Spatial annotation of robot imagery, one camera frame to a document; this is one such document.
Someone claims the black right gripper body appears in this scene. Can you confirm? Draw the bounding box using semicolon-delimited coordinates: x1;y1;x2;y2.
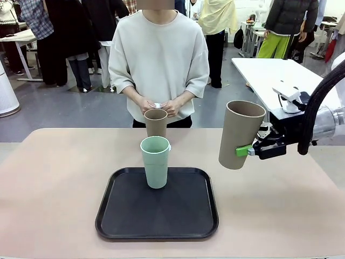
268;120;300;148

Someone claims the tall brown cup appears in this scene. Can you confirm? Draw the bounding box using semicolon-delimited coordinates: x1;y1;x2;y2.
144;108;169;140
218;100;267;171

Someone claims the mint green tall cup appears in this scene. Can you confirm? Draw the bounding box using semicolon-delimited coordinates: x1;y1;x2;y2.
140;136;171;189

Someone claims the person's left forearm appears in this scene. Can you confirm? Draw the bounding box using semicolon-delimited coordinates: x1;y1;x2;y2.
176;90;196;107

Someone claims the person's right forearm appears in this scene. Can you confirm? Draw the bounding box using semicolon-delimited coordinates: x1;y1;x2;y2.
122;87;145;107

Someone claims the person's left hand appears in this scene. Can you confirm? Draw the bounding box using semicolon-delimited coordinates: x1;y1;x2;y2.
161;98;183;118

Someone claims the person's right hand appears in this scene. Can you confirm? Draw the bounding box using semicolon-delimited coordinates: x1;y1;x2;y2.
137;97;157;113

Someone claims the white folding table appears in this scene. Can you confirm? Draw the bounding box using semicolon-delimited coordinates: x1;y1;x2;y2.
231;57;328;114

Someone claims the person in light blue shirt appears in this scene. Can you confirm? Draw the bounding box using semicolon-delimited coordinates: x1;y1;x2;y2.
292;0;328;64

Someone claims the black backpack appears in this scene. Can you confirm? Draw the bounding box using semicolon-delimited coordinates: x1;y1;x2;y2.
233;26;245;50

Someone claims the grey background workbench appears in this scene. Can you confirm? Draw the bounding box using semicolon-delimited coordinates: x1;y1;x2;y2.
240;21;266;58

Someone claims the person in grey clothes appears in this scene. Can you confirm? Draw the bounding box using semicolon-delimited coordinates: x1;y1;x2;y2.
322;16;345;79

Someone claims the person in lime green trousers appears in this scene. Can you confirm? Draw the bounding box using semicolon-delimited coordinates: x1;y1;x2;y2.
256;0;320;59

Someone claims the dark plastic serving tray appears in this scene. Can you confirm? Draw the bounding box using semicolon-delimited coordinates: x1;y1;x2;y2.
94;167;219;242

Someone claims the person in yellow shawl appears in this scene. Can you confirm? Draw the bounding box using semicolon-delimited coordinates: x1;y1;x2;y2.
198;0;239;89

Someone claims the person in beige sweater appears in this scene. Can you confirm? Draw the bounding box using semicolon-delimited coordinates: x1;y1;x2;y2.
108;4;211;129

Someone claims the person in white trousers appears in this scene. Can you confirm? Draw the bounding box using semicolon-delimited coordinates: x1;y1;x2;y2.
88;0;130;91

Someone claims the person in long black coat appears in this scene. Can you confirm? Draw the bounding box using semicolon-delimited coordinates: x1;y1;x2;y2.
44;0;102;92

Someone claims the person in plaid shirt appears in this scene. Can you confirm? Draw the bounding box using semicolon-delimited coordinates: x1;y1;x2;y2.
18;0;68;87

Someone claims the white background desk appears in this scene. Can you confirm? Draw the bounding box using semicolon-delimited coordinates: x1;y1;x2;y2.
0;28;44;82

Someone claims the person in patterned knit sweater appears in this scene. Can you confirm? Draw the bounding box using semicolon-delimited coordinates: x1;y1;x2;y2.
0;0;36;77

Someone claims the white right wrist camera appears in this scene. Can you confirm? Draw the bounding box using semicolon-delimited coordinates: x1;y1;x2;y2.
271;86;311;114

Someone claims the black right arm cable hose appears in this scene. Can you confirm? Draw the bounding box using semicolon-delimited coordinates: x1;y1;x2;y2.
297;60;345;156

